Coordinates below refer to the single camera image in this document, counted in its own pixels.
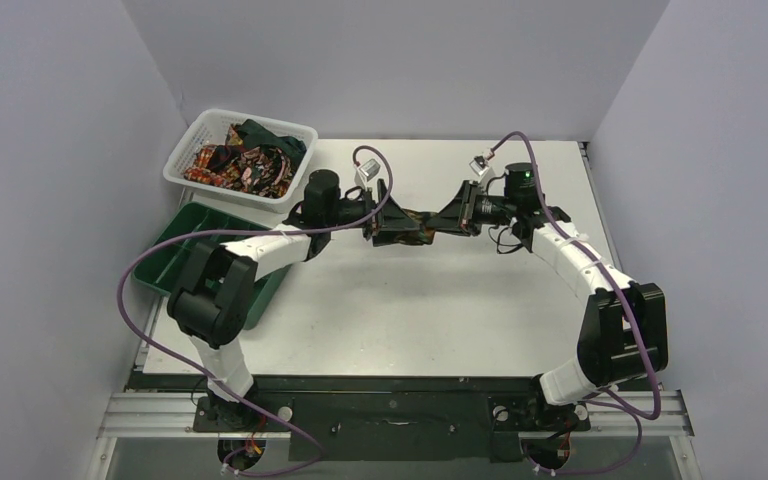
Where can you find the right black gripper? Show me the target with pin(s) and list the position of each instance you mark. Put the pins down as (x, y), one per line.
(471, 207)

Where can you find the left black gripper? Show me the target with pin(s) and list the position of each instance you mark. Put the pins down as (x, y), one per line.
(394, 222)

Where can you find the orange green patterned tie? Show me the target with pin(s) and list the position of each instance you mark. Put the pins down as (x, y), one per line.
(428, 224)

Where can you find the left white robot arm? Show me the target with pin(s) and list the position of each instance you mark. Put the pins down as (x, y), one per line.
(211, 298)

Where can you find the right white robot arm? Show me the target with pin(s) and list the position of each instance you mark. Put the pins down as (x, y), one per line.
(623, 334)

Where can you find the red patterned ties pile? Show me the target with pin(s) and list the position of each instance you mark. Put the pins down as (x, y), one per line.
(263, 171)

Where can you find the white plastic basket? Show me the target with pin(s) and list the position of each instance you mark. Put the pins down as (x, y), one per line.
(210, 127)

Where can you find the dark green tie in basket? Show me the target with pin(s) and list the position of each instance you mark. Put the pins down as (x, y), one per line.
(250, 134)

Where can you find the green compartment tray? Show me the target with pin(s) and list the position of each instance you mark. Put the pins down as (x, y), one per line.
(160, 270)

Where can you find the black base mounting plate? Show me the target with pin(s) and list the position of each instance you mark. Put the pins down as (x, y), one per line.
(382, 418)

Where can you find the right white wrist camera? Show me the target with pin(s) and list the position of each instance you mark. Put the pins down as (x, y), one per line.
(480, 164)

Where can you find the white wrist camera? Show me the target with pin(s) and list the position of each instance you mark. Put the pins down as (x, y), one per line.
(366, 171)
(480, 164)

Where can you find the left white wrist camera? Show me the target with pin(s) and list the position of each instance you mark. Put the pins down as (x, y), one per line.
(366, 171)

